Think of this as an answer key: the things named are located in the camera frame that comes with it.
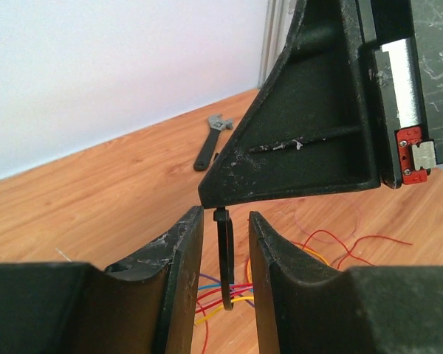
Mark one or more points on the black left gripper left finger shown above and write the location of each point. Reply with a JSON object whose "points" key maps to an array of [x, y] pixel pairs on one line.
{"points": [[143, 303]]}

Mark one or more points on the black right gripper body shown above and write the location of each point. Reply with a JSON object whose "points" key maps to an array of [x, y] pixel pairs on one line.
{"points": [[403, 53]]}

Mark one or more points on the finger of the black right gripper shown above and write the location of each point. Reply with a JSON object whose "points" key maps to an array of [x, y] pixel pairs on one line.
{"points": [[307, 132]]}

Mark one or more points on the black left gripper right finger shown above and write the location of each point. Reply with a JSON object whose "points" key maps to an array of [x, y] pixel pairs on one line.
{"points": [[305, 306]]}

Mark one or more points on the black zip tie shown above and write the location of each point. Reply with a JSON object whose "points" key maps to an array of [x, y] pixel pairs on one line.
{"points": [[225, 236]]}

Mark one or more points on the adjustable wrench black handle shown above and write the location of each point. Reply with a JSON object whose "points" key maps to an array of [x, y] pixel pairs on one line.
{"points": [[216, 125]]}

